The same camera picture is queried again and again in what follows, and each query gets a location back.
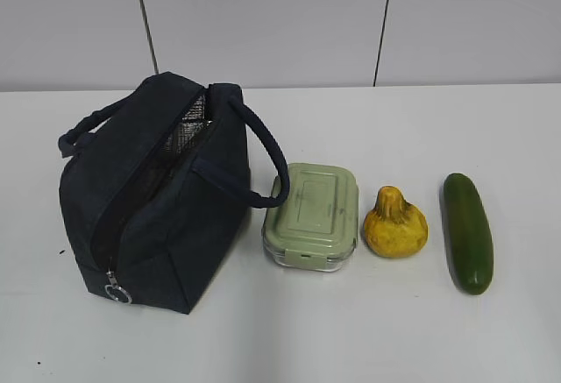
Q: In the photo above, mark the green lidded glass lunch box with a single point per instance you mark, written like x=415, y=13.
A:
x=317, y=227

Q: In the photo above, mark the dark navy insulated lunch bag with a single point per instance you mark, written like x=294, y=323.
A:
x=158, y=184

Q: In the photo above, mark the yellow toy squash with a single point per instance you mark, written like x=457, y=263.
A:
x=395, y=228

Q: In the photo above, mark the green cucumber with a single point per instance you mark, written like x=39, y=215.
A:
x=467, y=234

